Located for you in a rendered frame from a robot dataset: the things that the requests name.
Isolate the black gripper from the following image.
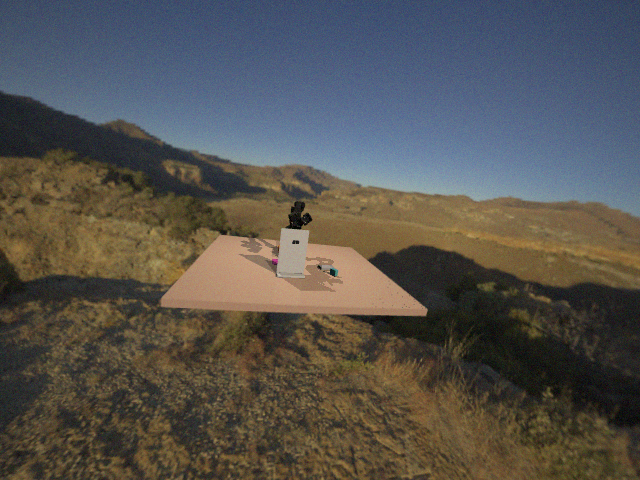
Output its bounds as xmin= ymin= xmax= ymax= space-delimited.
xmin=285 ymin=213 xmax=313 ymax=230

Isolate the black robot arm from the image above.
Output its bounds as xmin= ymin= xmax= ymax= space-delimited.
xmin=288 ymin=201 xmax=305 ymax=226

